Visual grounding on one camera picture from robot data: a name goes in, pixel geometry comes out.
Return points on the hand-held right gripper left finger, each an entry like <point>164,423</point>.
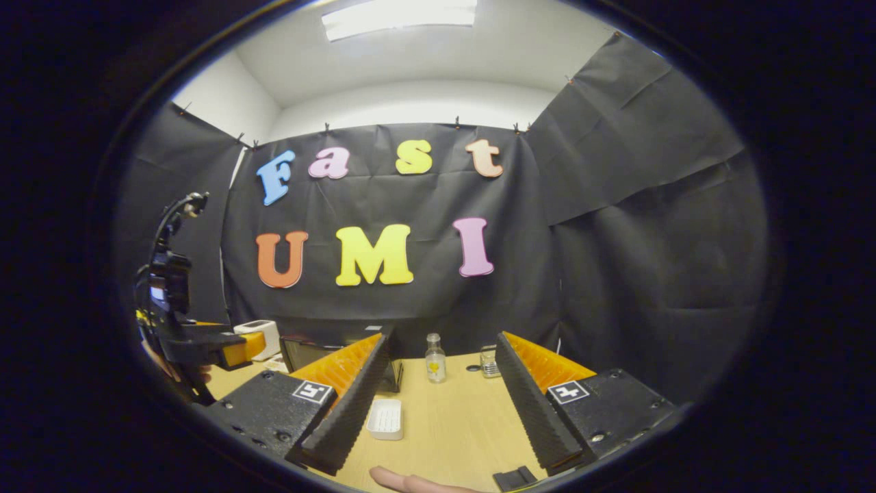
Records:
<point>356,404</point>

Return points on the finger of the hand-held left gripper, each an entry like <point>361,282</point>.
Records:
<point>245,349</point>

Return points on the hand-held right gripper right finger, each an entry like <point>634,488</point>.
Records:
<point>534,404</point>

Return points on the white toaster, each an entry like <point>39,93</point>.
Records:
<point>265,337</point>

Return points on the white rectangular plate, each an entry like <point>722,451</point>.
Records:
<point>385,419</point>

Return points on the white divided dish with grains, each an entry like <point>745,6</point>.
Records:
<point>277,364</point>

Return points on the glass jar with spoon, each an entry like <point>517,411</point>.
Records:
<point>490,364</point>

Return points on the small glass bottle yellow label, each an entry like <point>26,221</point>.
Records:
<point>435,366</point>

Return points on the black backdrop cloth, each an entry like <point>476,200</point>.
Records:
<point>616,239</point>

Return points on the ceiling light panel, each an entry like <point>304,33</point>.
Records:
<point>400,17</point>

